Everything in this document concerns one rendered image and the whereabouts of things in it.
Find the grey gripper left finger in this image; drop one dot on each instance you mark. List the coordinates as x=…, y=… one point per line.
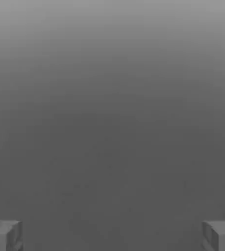
x=2, y=236

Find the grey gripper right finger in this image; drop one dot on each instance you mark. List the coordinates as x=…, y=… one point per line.
x=222, y=236

